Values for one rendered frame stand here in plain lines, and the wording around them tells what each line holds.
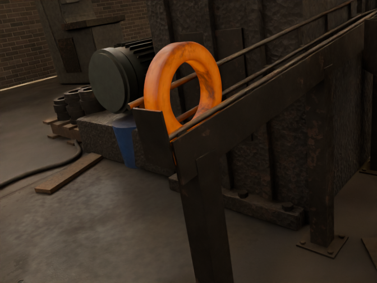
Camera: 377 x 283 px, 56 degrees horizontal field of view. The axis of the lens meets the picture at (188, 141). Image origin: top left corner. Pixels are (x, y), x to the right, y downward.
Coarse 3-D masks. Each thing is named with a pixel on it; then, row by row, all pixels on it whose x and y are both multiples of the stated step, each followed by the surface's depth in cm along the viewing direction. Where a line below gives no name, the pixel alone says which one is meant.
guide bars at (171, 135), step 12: (372, 12) 123; (336, 36) 102; (312, 48) 93; (300, 60) 88; (276, 72) 80; (252, 84) 75; (240, 96) 71; (216, 108) 66; (192, 120) 62; (180, 132) 60
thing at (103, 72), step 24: (120, 48) 203; (144, 48) 204; (96, 72) 206; (120, 72) 191; (144, 72) 201; (96, 96) 215; (120, 96) 198; (96, 120) 224; (96, 144) 228; (144, 168) 200
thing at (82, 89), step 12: (72, 96) 256; (84, 96) 238; (60, 108) 274; (72, 108) 259; (84, 108) 243; (96, 108) 242; (48, 120) 288; (60, 120) 281; (72, 120) 263; (60, 132) 284; (72, 132) 267; (72, 144) 263
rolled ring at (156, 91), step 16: (176, 48) 59; (192, 48) 62; (160, 64) 57; (176, 64) 59; (192, 64) 66; (208, 64) 66; (160, 80) 57; (208, 80) 68; (144, 96) 59; (160, 96) 57; (208, 96) 69; (176, 128) 61
